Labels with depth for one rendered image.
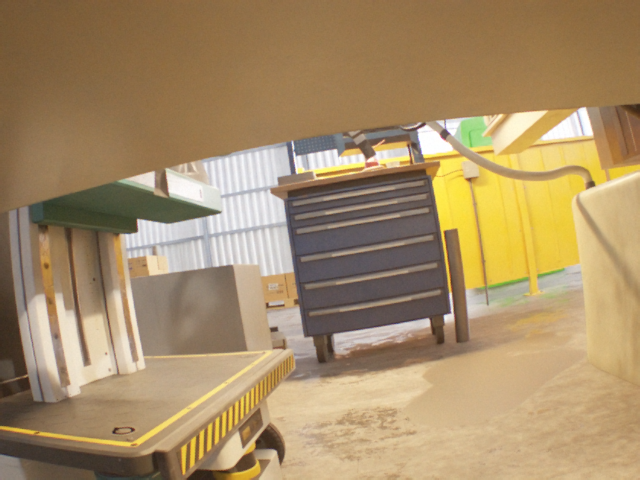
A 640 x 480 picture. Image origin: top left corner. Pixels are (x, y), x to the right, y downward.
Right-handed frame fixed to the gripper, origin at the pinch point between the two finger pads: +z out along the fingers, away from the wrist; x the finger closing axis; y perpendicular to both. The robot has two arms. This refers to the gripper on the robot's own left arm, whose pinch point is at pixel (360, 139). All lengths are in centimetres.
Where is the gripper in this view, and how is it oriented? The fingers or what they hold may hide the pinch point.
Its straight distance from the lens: 96.1
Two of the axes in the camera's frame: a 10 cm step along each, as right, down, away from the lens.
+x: 3.3, 1.7, 9.3
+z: 4.7, 8.2, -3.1
